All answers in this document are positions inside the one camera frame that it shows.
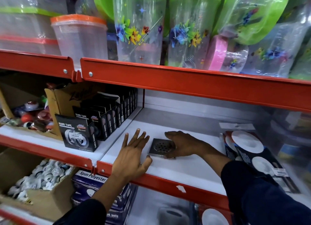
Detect person's left forearm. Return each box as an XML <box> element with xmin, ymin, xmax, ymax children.
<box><xmin>53</xmin><ymin>174</ymin><xmax>130</xmax><ymax>225</ymax></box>

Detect cardboard box of colourful items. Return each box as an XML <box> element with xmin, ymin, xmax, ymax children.
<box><xmin>0</xmin><ymin>73</ymin><xmax>57</xmax><ymax>141</ymax></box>

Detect clear storage box green lid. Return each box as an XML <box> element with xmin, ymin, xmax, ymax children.
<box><xmin>0</xmin><ymin>6</ymin><xmax>62</xmax><ymax>40</ymax></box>

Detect clear storage box orange lid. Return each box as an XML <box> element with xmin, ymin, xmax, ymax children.
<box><xmin>0</xmin><ymin>35</ymin><xmax>62</xmax><ymax>56</ymax></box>

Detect dark box with white discs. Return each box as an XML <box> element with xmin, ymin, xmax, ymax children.
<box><xmin>219</xmin><ymin>130</ymin><xmax>300</xmax><ymax>194</ymax></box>

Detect row of black tape boxes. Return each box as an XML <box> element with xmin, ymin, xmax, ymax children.
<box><xmin>55</xmin><ymin>88</ymin><xmax>138</xmax><ymax>153</ymax></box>

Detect person's right forearm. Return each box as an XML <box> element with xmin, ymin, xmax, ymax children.
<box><xmin>202</xmin><ymin>147</ymin><xmax>311</xmax><ymax>225</ymax></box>

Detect cardboard box of white fittings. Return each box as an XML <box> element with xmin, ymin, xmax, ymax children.
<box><xmin>0</xmin><ymin>148</ymin><xmax>79</xmax><ymax>221</ymax></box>

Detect person's right hand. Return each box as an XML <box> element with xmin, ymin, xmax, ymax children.
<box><xmin>163</xmin><ymin>131</ymin><xmax>207</xmax><ymax>159</ymax></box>

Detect stack of blue thread boxes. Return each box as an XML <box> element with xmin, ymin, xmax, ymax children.
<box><xmin>71</xmin><ymin>170</ymin><xmax>138</xmax><ymax>225</ymax></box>

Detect clear wrapped plastic containers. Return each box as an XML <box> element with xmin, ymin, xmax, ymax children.
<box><xmin>258</xmin><ymin>106</ymin><xmax>311</xmax><ymax>196</ymax></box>

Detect pile of white plastic fittings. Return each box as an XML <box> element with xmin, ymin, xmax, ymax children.
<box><xmin>7</xmin><ymin>159</ymin><xmax>73</xmax><ymax>203</ymax></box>

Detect brown cardboard box with scribble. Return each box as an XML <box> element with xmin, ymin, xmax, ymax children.
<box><xmin>45</xmin><ymin>83</ymin><xmax>100</xmax><ymax>141</ymax></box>

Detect person's left hand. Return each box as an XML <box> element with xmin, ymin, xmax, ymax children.
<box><xmin>112</xmin><ymin>128</ymin><xmax>153</xmax><ymax>183</ymax></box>

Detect square steel drain cover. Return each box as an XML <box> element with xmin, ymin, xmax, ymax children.
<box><xmin>149</xmin><ymin>138</ymin><xmax>176</xmax><ymax>158</ymax></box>

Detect red metal shelf rack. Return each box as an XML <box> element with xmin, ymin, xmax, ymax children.
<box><xmin>0</xmin><ymin>49</ymin><xmax>311</xmax><ymax>225</ymax></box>

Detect floral clear jar green lid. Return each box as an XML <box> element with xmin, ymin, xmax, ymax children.
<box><xmin>240</xmin><ymin>3</ymin><xmax>311</xmax><ymax>79</ymax></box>
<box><xmin>75</xmin><ymin>0</ymin><xmax>115</xmax><ymax>22</ymax></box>
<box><xmin>112</xmin><ymin>0</ymin><xmax>170</xmax><ymax>66</ymax></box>
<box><xmin>167</xmin><ymin>0</ymin><xmax>222</xmax><ymax>70</ymax></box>
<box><xmin>213</xmin><ymin>0</ymin><xmax>292</xmax><ymax>46</ymax></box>

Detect clear container with orange lid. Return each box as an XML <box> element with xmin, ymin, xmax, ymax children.
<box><xmin>51</xmin><ymin>14</ymin><xmax>109</xmax><ymax>70</ymax></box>

